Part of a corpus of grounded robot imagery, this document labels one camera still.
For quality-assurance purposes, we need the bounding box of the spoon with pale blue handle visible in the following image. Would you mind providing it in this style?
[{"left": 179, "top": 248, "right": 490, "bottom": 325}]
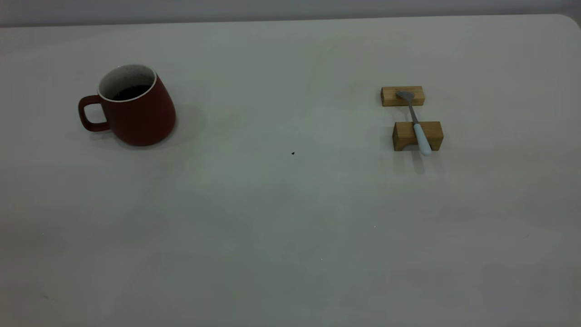
[{"left": 396, "top": 90, "right": 432, "bottom": 157}]

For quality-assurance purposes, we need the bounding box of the red ceramic mug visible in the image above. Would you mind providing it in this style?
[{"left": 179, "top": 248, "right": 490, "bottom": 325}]
[{"left": 78, "top": 64, "right": 177, "bottom": 147}]

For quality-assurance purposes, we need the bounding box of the arched wooden block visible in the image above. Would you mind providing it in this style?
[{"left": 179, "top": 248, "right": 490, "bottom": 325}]
[{"left": 393, "top": 121, "right": 444, "bottom": 151}]

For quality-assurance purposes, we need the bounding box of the rectangular wooden block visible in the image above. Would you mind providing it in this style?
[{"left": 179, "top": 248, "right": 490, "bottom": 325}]
[{"left": 380, "top": 86, "right": 425, "bottom": 107}]

